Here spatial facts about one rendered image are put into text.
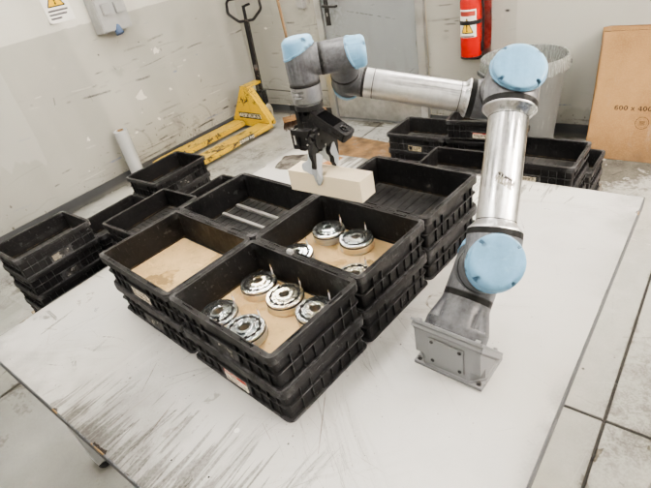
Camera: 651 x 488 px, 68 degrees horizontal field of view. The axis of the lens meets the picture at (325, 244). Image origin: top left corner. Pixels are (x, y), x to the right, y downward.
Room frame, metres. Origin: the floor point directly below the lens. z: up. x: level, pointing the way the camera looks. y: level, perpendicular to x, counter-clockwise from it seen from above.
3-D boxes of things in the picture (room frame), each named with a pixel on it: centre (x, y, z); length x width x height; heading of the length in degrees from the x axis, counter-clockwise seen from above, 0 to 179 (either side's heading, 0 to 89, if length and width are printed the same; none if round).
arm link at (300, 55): (1.20, -0.03, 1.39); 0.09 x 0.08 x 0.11; 84
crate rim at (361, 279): (1.16, -0.04, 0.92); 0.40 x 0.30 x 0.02; 42
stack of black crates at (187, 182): (2.84, 0.86, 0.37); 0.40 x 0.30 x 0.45; 137
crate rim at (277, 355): (0.96, 0.18, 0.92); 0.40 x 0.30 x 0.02; 42
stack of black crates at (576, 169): (2.04, -1.07, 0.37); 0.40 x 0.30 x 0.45; 46
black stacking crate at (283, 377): (0.96, 0.18, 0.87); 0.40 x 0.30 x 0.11; 42
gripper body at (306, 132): (1.20, -0.03, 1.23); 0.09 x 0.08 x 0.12; 47
